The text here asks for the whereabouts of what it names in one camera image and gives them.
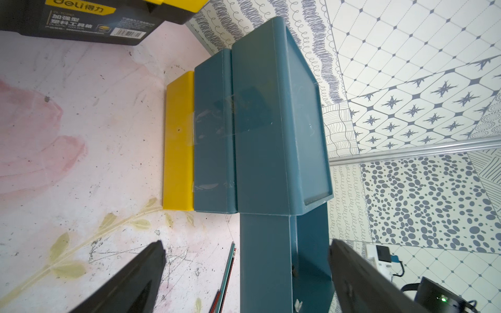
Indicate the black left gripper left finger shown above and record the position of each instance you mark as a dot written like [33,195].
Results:
[134,288]

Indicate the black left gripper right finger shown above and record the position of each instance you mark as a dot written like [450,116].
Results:
[360,287]

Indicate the teal drawer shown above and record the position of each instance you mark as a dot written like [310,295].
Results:
[283,263]

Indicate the yellow bottom drawer unit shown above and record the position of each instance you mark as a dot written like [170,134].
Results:
[178,176]

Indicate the teal drawer cabinet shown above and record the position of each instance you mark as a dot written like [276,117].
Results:
[259,139]

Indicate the green striped pencil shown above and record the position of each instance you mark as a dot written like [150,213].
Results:
[226,277]

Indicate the yellow black toolbox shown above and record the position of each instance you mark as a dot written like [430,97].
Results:
[97,21]

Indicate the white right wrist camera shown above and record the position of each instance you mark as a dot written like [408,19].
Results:
[386,263]

